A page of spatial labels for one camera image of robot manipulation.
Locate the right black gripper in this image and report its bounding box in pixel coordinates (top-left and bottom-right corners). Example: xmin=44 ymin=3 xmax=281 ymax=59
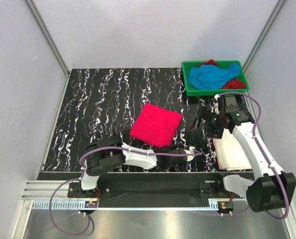
xmin=189 ymin=106 xmax=225 ymax=139

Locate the pink t shirt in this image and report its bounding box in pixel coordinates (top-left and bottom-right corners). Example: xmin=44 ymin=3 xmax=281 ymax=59
xmin=130 ymin=103 xmax=182 ymax=147

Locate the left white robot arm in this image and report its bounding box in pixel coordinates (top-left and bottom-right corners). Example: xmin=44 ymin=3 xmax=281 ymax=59
xmin=78 ymin=136 xmax=202 ymax=197

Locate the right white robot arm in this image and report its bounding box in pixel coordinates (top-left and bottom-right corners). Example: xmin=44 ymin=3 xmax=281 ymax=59
xmin=191 ymin=92 xmax=296 ymax=219

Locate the folded white t shirt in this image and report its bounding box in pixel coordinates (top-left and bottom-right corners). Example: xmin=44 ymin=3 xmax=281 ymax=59
xmin=213 ymin=129 xmax=252 ymax=171

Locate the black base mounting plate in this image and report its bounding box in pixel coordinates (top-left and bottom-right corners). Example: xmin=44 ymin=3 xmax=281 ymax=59
xmin=68 ymin=172 xmax=229 ymax=210

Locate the dark red t shirt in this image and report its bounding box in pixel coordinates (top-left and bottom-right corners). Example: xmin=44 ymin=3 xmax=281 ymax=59
xmin=199 ymin=60 xmax=247 ymax=90

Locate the blue t shirt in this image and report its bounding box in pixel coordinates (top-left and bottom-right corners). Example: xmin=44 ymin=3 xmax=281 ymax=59
xmin=188 ymin=63 xmax=241 ymax=90

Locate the black marble pattern mat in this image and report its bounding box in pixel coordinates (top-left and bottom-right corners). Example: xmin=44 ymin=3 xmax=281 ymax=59
xmin=42 ymin=68 xmax=219 ymax=172

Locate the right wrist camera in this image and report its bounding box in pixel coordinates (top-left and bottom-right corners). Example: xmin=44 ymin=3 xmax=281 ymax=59
xmin=213 ymin=94 xmax=220 ymax=102

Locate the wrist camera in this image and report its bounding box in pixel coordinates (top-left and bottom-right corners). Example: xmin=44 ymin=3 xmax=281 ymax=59
xmin=185 ymin=146 xmax=195 ymax=161
xmin=213 ymin=94 xmax=220 ymax=102

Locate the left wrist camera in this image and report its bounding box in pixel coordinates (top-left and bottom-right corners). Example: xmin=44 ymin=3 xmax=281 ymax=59
xmin=185 ymin=146 xmax=195 ymax=161

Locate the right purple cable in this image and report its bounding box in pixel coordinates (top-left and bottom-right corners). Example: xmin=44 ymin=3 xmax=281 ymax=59
xmin=220 ymin=91 xmax=290 ymax=219

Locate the purple cable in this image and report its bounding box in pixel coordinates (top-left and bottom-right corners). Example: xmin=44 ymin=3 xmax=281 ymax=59
xmin=49 ymin=146 xmax=203 ymax=236
xmin=220 ymin=91 xmax=290 ymax=219

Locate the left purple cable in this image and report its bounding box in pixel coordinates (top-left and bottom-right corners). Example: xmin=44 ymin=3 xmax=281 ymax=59
xmin=49 ymin=146 xmax=203 ymax=236

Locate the aluminium front rail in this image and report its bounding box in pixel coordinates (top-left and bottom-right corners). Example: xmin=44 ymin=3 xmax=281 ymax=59
xmin=22 ymin=180 xmax=293 ymax=201

